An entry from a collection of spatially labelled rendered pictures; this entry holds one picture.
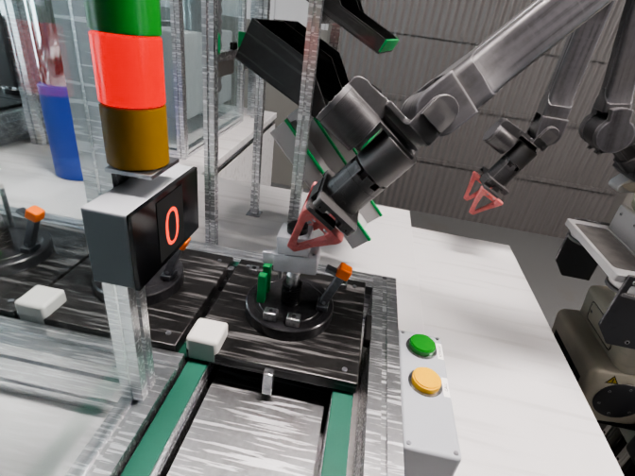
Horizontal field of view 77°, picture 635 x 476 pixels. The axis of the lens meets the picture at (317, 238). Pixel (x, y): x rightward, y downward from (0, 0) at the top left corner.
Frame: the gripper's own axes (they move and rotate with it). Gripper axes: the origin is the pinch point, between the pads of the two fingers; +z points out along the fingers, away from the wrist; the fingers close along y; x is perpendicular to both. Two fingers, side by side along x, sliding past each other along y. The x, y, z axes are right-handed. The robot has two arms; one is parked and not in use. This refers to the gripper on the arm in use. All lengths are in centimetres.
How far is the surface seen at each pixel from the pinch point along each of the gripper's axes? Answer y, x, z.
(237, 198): -60, -6, 39
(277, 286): -2.5, 4.8, 11.2
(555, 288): -182, 193, 5
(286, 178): -283, 27, 125
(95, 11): 20.1, -26.4, -14.6
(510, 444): 8.9, 44.4, -2.3
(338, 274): 1.3, 8.1, -0.5
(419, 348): 3.8, 24.6, -1.5
